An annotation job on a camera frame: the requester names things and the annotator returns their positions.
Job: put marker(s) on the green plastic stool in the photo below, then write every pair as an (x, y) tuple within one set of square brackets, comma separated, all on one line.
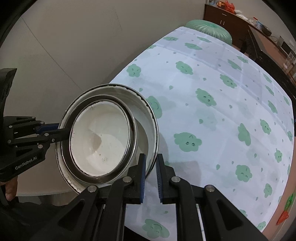
[(208, 29)]

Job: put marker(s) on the white plastic bag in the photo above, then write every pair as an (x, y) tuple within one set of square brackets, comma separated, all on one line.
[(241, 14)]

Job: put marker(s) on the small white enamel bowl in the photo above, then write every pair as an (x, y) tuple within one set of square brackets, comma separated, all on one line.
[(101, 136)]

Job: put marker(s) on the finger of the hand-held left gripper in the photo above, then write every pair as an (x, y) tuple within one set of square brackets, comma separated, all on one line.
[(49, 128), (57, 136)]

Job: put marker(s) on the red plastic bag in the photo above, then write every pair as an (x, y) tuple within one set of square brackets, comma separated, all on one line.
[(229, 6)]

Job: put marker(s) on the orange carrot toy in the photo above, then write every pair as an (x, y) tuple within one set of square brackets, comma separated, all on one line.
[(285, 214)]

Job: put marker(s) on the brown sideboard cabinet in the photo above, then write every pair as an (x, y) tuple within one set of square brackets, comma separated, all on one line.
[(219, 17)]

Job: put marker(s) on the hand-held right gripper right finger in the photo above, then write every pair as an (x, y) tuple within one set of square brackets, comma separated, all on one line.
[(159, 179)]

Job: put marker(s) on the person's left hand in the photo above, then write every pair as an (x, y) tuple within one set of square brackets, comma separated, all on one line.
[(10, 190)]

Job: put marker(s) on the microwave oven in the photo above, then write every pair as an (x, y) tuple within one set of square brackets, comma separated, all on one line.
[(285, 46)]

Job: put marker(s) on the dark wooden table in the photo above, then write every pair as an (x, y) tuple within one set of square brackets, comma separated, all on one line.
[(266, 53)]

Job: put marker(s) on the large white enamel bowl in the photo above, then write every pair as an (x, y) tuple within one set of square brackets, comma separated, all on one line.
[(141, 115)]

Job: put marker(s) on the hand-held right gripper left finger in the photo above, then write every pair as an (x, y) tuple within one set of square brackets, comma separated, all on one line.
[(142, 179)]

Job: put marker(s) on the rice cooker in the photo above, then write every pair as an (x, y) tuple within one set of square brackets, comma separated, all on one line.
[(266, 30)]

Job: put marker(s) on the green flower print tablecloth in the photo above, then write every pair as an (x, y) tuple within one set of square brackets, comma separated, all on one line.
[(208, 115)]

